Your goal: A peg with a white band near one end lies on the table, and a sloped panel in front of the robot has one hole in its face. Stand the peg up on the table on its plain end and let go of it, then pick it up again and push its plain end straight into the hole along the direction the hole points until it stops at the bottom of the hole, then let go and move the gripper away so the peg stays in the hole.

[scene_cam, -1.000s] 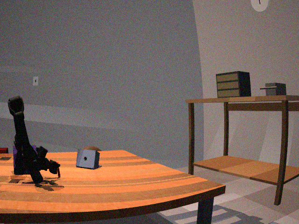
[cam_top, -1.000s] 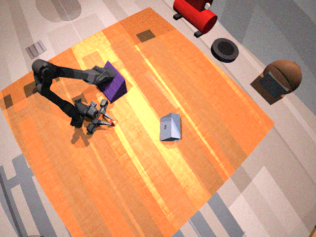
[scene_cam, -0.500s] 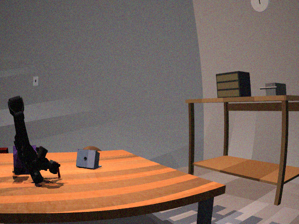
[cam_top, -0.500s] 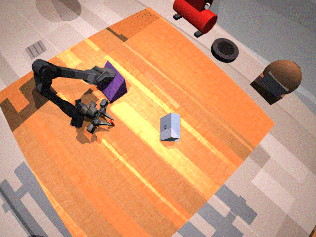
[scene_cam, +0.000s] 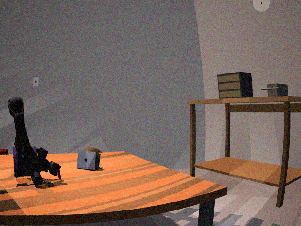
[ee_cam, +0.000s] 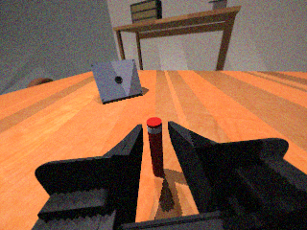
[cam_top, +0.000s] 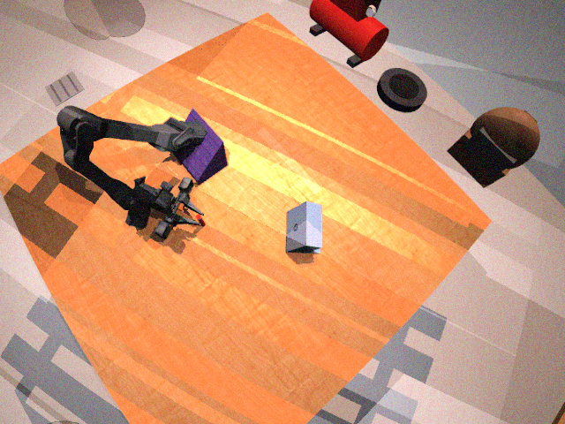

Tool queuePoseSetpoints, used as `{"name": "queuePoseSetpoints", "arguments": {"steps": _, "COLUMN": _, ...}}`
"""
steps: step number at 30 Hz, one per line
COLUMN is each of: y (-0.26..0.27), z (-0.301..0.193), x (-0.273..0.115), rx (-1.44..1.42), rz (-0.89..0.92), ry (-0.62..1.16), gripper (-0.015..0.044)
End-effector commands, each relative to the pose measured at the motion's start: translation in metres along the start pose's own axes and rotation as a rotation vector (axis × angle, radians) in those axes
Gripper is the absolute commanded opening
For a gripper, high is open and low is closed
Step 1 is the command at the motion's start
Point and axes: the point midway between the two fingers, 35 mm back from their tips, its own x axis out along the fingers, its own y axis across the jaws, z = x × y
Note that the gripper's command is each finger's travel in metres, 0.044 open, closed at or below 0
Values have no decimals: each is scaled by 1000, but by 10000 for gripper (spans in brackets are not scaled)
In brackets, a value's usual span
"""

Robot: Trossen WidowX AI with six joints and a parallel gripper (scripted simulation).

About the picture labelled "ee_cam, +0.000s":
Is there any dark red peg with grey band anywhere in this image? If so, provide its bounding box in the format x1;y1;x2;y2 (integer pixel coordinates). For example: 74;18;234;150
147;117;164;177

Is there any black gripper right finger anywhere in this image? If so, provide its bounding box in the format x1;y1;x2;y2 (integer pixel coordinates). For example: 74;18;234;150
168;121;289;214

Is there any grey sloped panel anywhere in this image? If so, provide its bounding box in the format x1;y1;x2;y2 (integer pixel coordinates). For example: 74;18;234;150
90;58;143;103

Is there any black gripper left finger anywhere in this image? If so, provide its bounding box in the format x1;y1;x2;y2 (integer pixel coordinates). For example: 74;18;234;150
35;124;144;223

